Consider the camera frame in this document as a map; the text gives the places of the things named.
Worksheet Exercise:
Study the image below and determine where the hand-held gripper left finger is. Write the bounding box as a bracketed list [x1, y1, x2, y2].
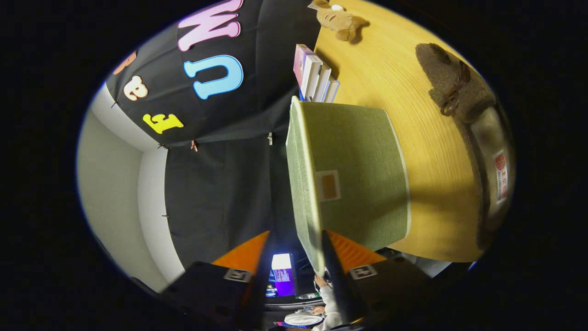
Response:
[161, 230, 271, 331]

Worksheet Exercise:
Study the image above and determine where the white desk fan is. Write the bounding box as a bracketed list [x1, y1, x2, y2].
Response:
[284, 312, 325, 328]

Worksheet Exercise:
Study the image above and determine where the brown plush toy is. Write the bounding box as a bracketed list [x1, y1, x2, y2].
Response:
[308, 0, 370, 43]

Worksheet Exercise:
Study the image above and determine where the pale blue book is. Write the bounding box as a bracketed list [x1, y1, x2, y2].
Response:
[324, 77, 340, 103]

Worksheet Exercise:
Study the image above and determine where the green fabric storage box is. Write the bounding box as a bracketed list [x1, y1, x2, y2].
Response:
[286, 96, 412, 276]

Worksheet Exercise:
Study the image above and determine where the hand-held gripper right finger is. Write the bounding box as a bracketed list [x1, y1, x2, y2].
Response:
[322, 230, 432, 325]

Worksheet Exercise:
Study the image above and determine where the black backdrop cloth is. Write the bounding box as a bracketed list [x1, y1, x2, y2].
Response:
[105, 0, 322, 272]

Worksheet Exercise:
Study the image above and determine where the computer screen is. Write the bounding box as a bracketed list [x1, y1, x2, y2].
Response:
[266, 253, 297, 297]

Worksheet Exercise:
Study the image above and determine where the white book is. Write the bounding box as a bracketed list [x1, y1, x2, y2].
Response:
[315, 63, 332, 102]

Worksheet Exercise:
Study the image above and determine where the pink cover book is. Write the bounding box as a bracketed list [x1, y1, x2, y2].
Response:
[294, 44, 323, 99]

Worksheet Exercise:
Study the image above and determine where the brown fuzzy shoe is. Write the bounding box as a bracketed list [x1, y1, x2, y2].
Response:
[416, 43, 515, 251]

